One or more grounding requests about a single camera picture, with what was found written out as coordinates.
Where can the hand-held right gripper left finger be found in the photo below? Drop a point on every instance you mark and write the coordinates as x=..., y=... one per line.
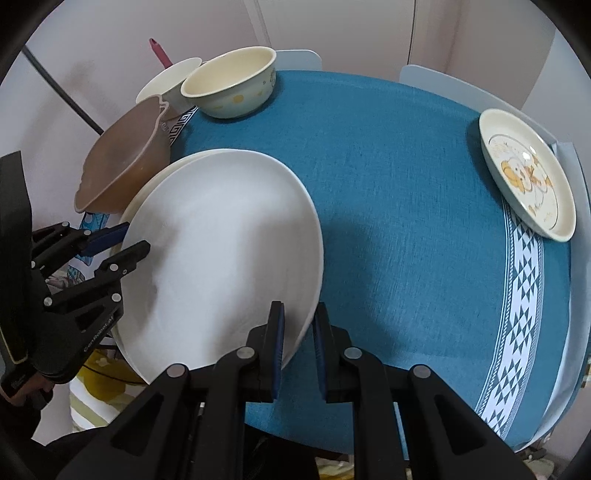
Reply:
x=276, y=355

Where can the small white bowl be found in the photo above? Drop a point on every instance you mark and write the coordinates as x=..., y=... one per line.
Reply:
x=161, y=85

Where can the yellow green striped blanket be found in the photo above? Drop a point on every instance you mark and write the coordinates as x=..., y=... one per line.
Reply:
x=92, y=408

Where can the person's left hand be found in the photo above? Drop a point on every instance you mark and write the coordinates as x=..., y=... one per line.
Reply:
x=27, y=391

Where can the blue printed mat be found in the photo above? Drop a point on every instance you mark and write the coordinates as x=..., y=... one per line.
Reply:
x=76, y=272

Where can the large white plate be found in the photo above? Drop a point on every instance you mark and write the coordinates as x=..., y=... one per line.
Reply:
x=221, y=240

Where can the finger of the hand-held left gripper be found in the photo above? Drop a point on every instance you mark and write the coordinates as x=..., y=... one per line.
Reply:
x=129, y=256
x=108, y=236

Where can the blue tablecloth with white band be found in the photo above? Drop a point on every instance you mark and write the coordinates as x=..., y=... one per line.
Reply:
x=392, y=207

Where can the cream plate with cartoon print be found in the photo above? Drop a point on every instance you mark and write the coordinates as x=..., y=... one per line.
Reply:
x=521, y=175

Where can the light blue table cover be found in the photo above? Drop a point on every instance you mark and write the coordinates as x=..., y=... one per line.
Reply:
x=575, y=360

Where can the cream bowl with yellow dots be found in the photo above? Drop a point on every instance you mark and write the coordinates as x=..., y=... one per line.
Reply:
x=231, y=99

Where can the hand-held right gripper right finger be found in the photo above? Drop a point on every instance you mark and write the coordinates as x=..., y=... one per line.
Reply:
x=319, y=355

